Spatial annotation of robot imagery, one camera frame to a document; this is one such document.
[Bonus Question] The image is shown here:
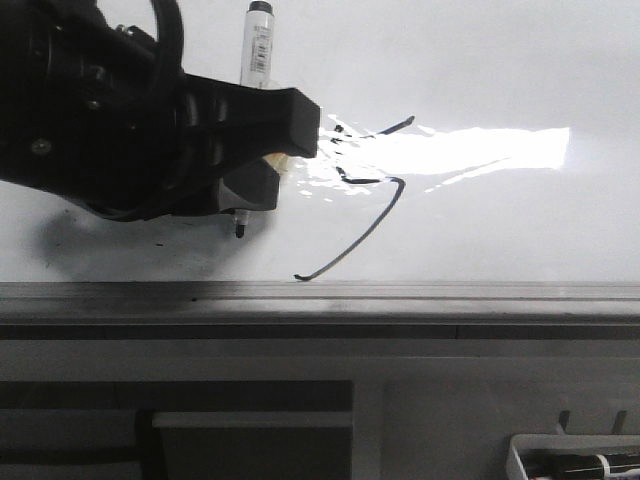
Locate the black marker in tray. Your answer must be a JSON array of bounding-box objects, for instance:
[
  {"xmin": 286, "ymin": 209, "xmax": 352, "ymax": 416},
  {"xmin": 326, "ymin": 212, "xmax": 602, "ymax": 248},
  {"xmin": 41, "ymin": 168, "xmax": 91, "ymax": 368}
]
[{"xmin": 523, "ymin": 453, "xmax": 639, "ymax": 479}]

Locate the white whiteboard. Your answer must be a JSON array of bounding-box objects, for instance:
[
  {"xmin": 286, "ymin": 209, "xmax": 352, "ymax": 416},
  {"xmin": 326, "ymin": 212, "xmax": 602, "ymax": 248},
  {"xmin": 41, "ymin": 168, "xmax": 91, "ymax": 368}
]
[{"xmin": 1, "ymin": 1, "xmax": 639, "ymax": 341}]

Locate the white marker tray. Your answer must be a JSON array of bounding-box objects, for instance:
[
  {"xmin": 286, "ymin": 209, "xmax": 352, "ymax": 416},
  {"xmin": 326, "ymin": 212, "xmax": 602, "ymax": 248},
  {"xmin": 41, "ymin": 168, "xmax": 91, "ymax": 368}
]
[{"xmin": 505, "ymin": 434, "xmax": 639, "ymax": 479}]

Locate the white whiteboard marker with tape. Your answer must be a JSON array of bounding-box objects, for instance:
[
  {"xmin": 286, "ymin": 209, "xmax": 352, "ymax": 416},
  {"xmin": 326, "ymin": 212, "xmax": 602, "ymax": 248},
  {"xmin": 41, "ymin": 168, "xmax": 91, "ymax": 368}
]
[{"xmin": 234, "ymin": 1, "xmax": 288, "ymax": 238}]

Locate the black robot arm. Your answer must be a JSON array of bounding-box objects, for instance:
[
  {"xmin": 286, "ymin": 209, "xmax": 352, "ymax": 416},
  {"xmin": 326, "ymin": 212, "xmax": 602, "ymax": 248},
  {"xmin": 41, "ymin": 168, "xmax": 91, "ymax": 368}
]
[{"xmin": 1, "ymin": 1, "xmax": 320, "ymax": 222}]

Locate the dark cabinet under whiteboard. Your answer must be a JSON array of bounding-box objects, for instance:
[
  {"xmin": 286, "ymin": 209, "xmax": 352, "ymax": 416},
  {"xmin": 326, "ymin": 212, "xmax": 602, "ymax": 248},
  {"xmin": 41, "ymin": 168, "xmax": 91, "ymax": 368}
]
[{"xmin": 1, "ymin": 381, "xmax": 353, "ymax": 479}]

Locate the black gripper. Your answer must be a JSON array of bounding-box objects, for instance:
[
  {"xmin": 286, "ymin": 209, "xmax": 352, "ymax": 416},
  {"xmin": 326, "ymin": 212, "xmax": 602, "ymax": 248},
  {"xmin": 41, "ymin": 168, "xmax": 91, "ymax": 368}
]
[{"xmin": 1, "ymin": 29, "xmax": 280, "ymax": 220}]

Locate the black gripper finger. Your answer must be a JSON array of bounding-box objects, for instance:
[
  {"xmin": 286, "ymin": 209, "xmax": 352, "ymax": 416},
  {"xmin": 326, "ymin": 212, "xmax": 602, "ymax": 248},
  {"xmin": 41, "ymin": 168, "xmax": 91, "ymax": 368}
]
[{"xmin": 186, "ymin": 75, "xmax": 320, "ymax": 158}]

